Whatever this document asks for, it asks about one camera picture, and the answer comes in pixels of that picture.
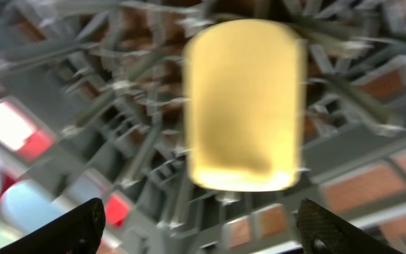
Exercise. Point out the yellow cup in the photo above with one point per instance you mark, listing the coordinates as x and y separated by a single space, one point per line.
244 83

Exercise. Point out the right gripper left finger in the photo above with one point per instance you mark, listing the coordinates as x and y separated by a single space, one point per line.
79 231

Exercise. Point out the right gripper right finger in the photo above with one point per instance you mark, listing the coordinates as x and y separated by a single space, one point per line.
316 223

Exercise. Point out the red serving tray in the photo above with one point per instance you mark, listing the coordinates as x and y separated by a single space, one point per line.
29 142

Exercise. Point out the grey dishwasher rack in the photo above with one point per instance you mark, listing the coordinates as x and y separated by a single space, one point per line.
104 79

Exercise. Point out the light blue saucer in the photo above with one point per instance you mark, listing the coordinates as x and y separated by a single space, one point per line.
27 207

